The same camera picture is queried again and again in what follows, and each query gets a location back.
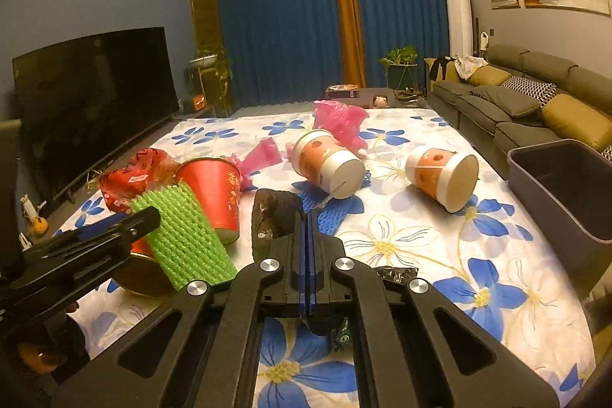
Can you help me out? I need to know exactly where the green foam net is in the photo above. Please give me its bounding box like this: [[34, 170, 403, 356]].
[[130, 183, 238, 289]]

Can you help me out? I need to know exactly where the grey sofa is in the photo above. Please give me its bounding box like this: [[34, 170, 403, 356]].
[[427, 44, 612, 161]]

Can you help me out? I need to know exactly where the blue foam net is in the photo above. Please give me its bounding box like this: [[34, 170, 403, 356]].
[[294, 169, 374, 240]]

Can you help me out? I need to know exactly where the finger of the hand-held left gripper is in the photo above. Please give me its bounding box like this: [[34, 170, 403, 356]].
[[0, 236, 135, 323], [21, 206, 161, 266]]

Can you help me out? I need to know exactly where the trailing plant on stand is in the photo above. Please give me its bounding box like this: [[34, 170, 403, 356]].
[[188, 46, 234, 118]]

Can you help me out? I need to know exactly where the wooden door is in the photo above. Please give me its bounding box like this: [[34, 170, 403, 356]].
[[186, 0, 221, 55]]

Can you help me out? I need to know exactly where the blue curtain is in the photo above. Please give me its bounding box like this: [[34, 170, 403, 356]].
[[351, 0, 463, 89], [215, 0, 347, 109]]

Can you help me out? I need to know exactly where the black plastic bag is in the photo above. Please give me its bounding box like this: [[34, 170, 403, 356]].
[[251, 188, 418, 285]]

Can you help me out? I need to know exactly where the white cloth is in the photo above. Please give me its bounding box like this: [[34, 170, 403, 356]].
[[452, 54, 489, 79]]

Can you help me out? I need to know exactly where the orange curtain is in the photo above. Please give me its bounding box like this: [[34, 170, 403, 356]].
[[329, 0, 368, 88]]

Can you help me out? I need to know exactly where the grey plastic bin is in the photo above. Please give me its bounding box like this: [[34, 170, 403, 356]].
[[507, 139, 612, 294]]

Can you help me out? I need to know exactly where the floral printed cloth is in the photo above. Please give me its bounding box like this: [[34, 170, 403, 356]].
[[48, 104, 599, 408]]

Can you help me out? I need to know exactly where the red paper cup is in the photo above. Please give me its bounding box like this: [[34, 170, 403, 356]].
[[112, 240, 177, 297], [174, 157, 243, 245]]

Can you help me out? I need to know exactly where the white standing air conditioner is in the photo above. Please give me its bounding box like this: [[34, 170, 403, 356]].
[[444, 0, 474, 58]]

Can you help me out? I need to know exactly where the small yellow pillow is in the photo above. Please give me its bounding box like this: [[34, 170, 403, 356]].
[[467, 66, 513, 88]]

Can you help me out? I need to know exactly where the grey cushion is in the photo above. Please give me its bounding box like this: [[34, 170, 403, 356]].
[[471, 84, 541, 119]]

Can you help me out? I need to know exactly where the black garment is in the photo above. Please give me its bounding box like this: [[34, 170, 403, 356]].
[[427, 57, 460, 82]]

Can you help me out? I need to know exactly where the large pink plastic bag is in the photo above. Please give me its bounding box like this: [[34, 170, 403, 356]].
[[313, 99, 370, 159]]

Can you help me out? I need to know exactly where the large yellow pillow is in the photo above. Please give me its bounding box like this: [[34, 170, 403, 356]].
[[541, 94, 612, 153]]

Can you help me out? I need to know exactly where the potted plant on green stand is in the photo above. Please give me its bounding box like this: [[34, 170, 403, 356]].
[[379, 46, 420, 89]]

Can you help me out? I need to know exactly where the flat printed box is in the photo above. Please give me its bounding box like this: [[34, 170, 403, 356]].
[[325, 84, 361, 101]]

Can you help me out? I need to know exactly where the orange white paper cup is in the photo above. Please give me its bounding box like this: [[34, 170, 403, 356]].
[[405, 145, 480, 214], [291, 128, 368, 200]]

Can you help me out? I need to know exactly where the dark coffee table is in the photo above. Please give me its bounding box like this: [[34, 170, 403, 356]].
[[325, 85, 427, 111]]

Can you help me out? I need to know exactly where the small pink plastic bag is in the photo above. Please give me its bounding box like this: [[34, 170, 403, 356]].
[[229, 137, 284, 192]]

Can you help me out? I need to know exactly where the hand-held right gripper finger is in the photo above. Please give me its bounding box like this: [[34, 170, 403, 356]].
[[309, 212, 561, 408], [50, 212, 309, 408]]

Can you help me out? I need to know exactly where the black television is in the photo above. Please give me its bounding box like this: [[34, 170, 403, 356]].
[[12, 26, 181, 218]]

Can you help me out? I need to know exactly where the red plastic wrapper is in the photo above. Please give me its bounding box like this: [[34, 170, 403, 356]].
[[98, 148, 181, 214]]

